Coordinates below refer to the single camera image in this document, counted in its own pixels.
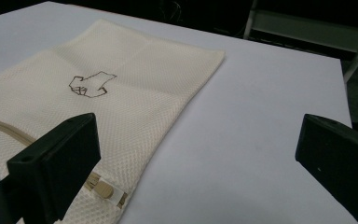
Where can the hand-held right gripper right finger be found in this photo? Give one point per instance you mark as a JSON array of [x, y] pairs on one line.
[[338, 158]]

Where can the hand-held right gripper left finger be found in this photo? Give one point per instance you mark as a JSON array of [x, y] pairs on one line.
[[56, 161]]

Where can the cream mesh laundry bag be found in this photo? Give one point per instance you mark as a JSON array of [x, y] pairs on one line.
[[130, 102]]

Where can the grey metal stand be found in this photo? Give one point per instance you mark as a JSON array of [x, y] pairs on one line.
[[310, 31]]

